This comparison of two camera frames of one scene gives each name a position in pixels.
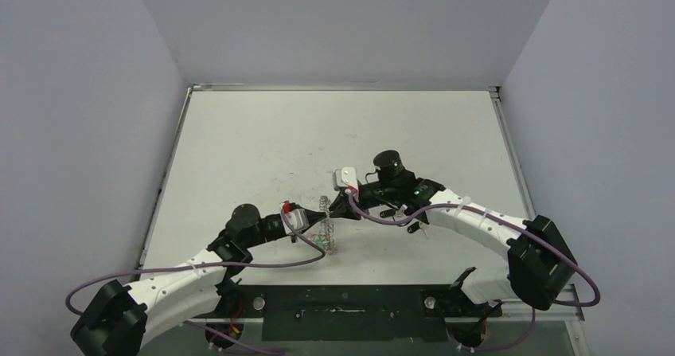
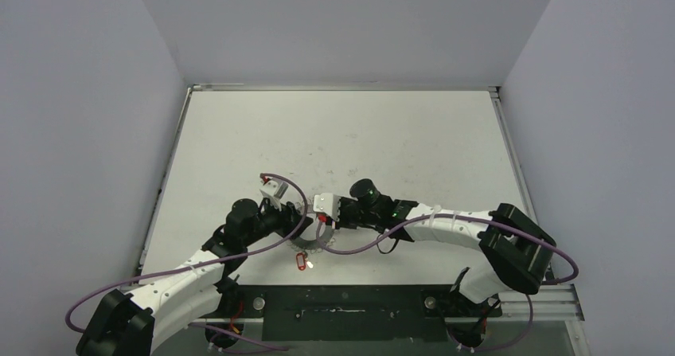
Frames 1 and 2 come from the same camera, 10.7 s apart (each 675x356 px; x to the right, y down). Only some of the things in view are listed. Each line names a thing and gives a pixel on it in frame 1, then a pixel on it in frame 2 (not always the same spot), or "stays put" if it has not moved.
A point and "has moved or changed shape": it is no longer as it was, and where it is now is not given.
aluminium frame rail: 571,312 stays put
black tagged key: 393,213 has moved or changed shape
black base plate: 349,313 stays put
